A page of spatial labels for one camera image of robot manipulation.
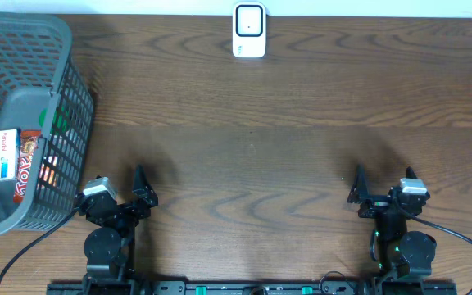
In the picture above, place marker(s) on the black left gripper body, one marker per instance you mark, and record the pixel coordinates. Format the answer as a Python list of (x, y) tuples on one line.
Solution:
[(129, 213)]

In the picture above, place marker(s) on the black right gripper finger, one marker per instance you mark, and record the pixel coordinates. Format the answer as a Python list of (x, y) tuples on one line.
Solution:
[(410, 174), (359, 190)]

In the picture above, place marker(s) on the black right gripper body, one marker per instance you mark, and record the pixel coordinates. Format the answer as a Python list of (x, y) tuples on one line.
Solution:
[(387, 223)]

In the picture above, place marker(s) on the orange snack packet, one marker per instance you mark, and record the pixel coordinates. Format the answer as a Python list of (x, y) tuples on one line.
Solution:
[(47, 173)]

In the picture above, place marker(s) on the green-lidded white jar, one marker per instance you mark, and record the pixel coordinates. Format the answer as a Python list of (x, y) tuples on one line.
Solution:
[(60, 124)]

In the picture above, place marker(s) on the orange Top chocolate bar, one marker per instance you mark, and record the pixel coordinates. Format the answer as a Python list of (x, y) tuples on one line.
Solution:
[(28, 144)]

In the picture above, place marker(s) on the white Panadol medicine box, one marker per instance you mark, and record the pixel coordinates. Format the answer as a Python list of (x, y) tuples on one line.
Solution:
[(8, 153)]

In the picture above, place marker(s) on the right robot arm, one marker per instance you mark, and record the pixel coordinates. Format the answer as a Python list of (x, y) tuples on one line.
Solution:
[(404, 257)]

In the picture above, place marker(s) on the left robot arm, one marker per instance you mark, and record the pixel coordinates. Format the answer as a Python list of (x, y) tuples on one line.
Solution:
[(110, 248)]

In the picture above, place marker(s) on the white barcode scanner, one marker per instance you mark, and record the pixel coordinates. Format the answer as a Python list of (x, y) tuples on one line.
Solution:
[(249, 30)]

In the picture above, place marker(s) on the grey plastic mesh basket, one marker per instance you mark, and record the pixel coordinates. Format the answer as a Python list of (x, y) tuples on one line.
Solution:
[(37, 72)]

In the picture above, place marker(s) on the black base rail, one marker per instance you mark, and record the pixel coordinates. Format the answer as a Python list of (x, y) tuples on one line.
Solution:
[(333, 287)]

